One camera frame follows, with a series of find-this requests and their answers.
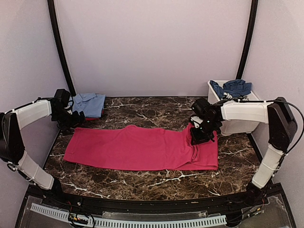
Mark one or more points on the white slotted cable duct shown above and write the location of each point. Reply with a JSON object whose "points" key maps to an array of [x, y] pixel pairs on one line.
{"points": [[131, 220]]}

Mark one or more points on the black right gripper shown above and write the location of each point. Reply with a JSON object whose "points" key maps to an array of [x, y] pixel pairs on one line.
{"points": [[198, 139]]}

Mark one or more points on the dark blue garment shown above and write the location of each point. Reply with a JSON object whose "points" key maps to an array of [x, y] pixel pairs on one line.
{"points": [[236, 88]]}

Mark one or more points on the folded light blue shirt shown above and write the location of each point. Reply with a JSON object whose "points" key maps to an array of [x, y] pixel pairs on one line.
{"points": [[91, 104]]}

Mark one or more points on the black front rail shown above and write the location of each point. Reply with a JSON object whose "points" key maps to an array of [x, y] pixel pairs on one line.
{"points": [[227, 203]]}

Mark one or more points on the right black corner post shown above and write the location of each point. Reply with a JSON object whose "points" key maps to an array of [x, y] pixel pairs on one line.
{"points": [[248, 38]]}

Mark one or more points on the left black corner post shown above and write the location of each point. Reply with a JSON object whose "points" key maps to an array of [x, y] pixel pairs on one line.
{"points": [[59, 46]]}

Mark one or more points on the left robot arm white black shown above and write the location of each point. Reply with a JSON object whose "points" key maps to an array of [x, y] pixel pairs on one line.
{"points": [[19, 126]]}

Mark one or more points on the black corner post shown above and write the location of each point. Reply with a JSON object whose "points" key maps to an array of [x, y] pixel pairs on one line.
{"points": [[59, 46], [248, 38]]}

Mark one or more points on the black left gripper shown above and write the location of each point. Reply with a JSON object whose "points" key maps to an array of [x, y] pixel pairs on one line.
{"points": [[77, 121]]}

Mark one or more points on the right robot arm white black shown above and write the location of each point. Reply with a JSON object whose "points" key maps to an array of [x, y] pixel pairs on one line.
{"points": [[244, 116]]}

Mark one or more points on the black white patterned garment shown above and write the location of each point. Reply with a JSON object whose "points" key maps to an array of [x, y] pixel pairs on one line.
{"points": [[227, 96]]}

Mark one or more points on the pink trousers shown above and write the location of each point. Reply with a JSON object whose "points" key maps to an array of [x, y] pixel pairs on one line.
{"points": [[140, 149]]}

